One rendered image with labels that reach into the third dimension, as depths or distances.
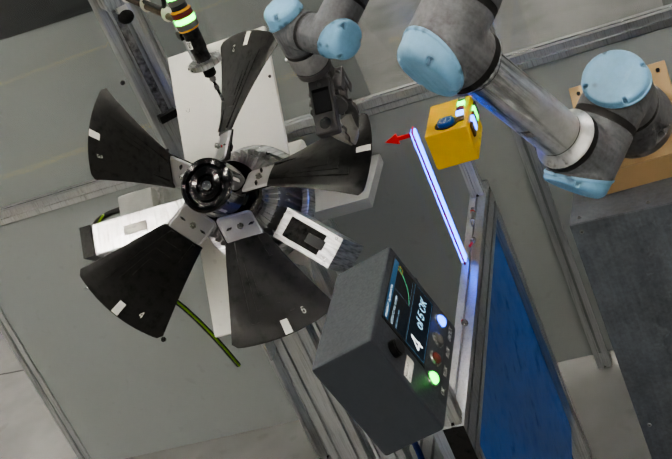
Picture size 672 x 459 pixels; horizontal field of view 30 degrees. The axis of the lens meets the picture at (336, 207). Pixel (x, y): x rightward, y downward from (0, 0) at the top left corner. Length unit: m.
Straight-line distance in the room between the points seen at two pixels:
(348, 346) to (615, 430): 1.76
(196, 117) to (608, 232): 1.08
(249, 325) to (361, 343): 0.78
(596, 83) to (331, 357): 0.73
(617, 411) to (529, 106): 1.62
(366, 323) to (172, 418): 2.25
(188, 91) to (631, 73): 1.19
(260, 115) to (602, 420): 1.30
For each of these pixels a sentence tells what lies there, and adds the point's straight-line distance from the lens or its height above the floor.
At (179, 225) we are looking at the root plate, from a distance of 2.70.
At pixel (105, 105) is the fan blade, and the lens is 2.80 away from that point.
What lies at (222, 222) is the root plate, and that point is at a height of 1.14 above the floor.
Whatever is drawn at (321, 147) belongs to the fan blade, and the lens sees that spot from 2.63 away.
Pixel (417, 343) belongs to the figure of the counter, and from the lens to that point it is 1.93.
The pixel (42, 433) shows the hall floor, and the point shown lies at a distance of 4.72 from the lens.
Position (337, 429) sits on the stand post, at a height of 0.44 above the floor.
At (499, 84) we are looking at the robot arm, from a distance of 2.03.
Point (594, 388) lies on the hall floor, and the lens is 3.66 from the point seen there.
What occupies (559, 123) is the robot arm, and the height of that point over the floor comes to 1.28.
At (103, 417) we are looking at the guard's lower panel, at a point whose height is 0.22.
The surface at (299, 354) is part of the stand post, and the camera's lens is 2.99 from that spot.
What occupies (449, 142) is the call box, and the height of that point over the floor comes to 1.04.
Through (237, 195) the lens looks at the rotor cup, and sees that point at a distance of 2.64.
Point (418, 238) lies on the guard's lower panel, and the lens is 3.50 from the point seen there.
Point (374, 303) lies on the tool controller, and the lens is 1.88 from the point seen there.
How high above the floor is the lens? 2.18
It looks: 25 degrees down
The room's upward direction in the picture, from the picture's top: 24 degrees counter-clockwise
